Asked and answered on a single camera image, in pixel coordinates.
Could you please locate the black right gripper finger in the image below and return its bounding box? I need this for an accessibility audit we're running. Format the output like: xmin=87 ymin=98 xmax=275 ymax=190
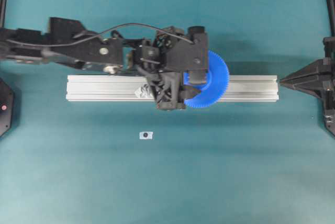
xmin=280 ymin=82 xmax=327 ymax=99
xmin=280 ymin=59 xmax=327 ymax=83

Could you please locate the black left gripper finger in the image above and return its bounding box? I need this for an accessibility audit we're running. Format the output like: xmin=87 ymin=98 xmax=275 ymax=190
xmin=146 ymin=72 xmax=199 ymax=110
xmin=187 ymin=69 xmax=208 ymax=86

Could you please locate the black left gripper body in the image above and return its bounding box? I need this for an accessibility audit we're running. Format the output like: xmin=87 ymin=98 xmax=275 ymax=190
xmin=125 ymin=31 xmax=179 ymax=76

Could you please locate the large blue plastic gear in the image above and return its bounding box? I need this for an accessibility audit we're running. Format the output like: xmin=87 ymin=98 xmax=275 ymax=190
xmin=184 ymin=50 xmax=230 ymax=108

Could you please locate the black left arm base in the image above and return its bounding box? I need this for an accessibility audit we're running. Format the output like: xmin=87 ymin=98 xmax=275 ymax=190
xmin=0 ymin=79 xmax=14 ymax=137

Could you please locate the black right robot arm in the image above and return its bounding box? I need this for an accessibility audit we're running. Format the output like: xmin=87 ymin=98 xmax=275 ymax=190
xmin=280 ymin=37 xmax=334 ymax=134

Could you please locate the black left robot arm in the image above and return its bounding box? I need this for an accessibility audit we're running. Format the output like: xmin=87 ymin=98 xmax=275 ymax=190
xmin=1 ymin=17 xmax=209 ymax=110

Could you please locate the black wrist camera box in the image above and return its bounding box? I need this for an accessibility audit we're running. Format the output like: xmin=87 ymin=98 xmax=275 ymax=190
xmin=164 ymin=26 xmax=208 ymax=72

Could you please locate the clear left shaft mount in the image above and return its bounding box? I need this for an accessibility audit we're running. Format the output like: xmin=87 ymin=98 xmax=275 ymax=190
xmin=135 ymin=84 xmax=152 ymax=99

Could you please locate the black camera cable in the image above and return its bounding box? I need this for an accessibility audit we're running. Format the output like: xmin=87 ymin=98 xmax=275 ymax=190
xmin=74 ymin=23 xmax=196 ymax=44

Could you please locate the silver aluminium extrusion rail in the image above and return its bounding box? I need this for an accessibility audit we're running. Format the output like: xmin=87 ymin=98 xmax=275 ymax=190
xmin=65 ymin=75 xmax=279 ymax=102

